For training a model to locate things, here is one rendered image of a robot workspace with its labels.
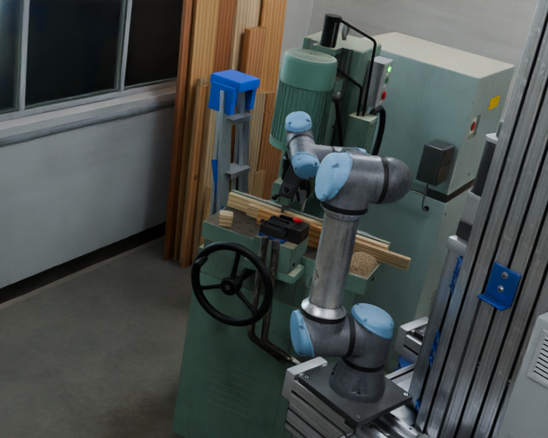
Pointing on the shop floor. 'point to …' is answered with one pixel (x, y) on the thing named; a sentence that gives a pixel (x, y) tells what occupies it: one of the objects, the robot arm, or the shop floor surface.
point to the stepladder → (230, 86)
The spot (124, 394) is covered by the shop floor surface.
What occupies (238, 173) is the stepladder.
